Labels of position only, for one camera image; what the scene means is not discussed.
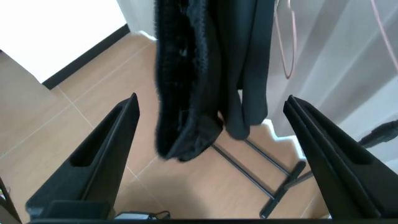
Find black shorts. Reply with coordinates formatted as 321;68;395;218
154;0;276;162

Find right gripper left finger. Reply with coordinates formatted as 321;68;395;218
25;92;141;220

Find pink clothes hanger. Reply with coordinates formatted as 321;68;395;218
274;0;299;80
369;0;398;73

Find black clothes rack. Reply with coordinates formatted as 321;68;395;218
211;119;398;219

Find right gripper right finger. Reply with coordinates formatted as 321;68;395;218
282;94;398;219

